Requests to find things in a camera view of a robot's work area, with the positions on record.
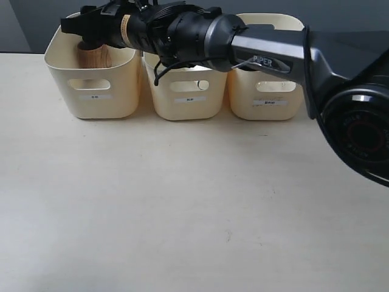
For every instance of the cream bin middle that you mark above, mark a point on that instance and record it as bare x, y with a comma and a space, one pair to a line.
177, 96

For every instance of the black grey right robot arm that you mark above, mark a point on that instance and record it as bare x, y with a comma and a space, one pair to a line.
344, 75

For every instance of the cream bin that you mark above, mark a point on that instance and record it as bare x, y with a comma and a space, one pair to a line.
103, 93
260, 96
177, 96

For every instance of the brown wooden cup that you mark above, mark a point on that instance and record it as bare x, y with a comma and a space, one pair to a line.
93, 55

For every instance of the white paper cup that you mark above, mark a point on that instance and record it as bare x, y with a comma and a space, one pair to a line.
203, 85

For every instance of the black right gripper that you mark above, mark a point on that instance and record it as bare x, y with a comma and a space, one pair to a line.
116, 24

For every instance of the cream bin right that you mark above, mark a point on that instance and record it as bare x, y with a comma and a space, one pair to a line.
260, 96

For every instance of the cream bin left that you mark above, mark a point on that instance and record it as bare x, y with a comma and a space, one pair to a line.
103, 93

